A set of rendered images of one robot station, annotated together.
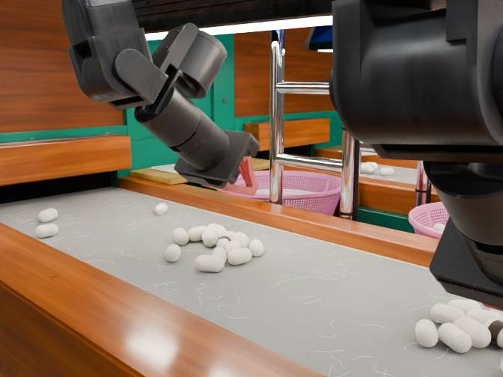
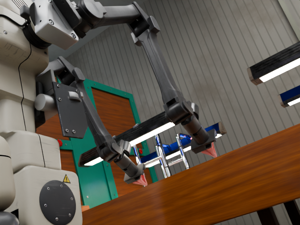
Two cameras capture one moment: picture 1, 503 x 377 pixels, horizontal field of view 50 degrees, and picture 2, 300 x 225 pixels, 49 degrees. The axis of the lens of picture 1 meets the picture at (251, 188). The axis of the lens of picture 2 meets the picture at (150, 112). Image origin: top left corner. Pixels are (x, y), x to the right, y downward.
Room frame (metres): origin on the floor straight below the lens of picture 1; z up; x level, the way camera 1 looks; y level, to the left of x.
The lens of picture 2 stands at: (-0.79, 0.33, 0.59)
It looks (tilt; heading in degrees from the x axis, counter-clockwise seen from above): 20 degrees up; 343
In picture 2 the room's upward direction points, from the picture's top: 17 degrees counter-clockwise
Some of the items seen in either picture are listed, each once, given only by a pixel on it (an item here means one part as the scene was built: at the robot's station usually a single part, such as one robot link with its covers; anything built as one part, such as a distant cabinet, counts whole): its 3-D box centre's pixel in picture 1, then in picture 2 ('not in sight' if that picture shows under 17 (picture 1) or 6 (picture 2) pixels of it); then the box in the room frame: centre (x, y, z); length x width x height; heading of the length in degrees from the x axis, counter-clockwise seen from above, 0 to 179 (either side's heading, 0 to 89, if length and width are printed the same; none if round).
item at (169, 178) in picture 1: (209, 168); not in sight; (1.23, 0.10, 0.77); 0.33 x 0.15 x 0.01; 135
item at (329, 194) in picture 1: (278, 203); not in sight; (1.08, -0.06, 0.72); 0.27 x 0.27 x 0.10
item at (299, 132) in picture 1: (289, 132); not in sight; (1.51, -0.10, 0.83); 0.30 x 0.06 x 0.07; 135
